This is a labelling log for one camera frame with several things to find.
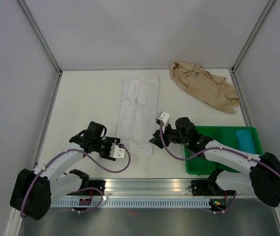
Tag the beige t shirt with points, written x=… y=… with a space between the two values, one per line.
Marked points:
x=213 y=90

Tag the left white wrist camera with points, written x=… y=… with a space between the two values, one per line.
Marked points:
x=117 y=152

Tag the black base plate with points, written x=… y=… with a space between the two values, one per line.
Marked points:
x=202 y=187
x=96 y=184

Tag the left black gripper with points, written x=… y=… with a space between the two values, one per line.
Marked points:
x=110 y=140

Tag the aluminium frame post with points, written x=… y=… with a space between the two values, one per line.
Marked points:
x=39 y=35
x=258 y=24

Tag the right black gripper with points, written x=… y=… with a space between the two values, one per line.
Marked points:
x=157 y=139

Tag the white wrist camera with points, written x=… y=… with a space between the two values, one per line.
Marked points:
x=117 y=152
x=163 y=118

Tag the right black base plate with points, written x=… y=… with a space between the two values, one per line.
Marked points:
x=202 y=187

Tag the left aluminium frame post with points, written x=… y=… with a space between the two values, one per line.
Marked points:
x=39 y=35

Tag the teal rolled t shirt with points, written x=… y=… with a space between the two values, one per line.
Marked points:
x=245 y=141

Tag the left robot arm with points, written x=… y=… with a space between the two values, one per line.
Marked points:
x=35 y=190

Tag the green plastic tray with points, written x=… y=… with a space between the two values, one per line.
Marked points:
x=226 y=136

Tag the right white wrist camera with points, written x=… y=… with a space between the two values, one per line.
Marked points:
x=163 y=118

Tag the right aluminium frame post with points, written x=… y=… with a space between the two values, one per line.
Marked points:
x=258 y=24

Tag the white t shirt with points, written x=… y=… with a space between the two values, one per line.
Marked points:
x=138 y=110

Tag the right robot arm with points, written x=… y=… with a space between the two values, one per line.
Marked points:
x=254 y=174

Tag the white slotted cable duct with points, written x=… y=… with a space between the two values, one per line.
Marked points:
x=133 y=203

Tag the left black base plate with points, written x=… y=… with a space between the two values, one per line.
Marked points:
x=96 y=184

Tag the aluminium front rail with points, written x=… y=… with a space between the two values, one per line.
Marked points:
x=142 y=187

